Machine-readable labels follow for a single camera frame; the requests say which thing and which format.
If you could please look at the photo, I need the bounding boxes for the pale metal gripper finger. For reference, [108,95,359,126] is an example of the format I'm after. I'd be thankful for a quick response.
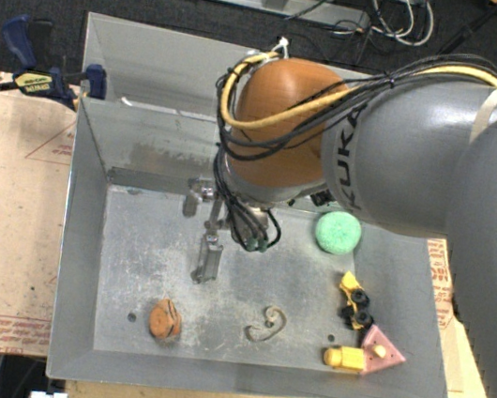
[180,174,218,222]
[189,230,228,289]

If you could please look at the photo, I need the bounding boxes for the grey metal bin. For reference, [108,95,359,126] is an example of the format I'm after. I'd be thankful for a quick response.
[24,10,497,398]

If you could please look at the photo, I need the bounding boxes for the orange toy with black stripes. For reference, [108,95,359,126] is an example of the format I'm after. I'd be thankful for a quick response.
[144,296,188,344]

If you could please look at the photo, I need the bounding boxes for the green round sponge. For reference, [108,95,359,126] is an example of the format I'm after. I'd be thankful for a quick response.
[311,206,367,260]

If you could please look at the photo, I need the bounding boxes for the yellow toy truck black wheels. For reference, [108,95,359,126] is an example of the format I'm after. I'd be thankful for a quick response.
[331,269,384,335]

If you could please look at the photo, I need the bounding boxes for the yellow toy block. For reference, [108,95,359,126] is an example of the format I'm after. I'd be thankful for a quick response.
[320,341,370,375]

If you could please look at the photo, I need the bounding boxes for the brown cardboard board red print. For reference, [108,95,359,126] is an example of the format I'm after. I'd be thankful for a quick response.
[0,70,497,398]

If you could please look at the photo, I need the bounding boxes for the pink triangular block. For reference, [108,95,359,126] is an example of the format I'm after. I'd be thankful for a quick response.
[354,322,413,384]

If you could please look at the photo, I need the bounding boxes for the brown curled cord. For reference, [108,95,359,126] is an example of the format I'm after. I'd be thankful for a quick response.
[242,300,292,349]

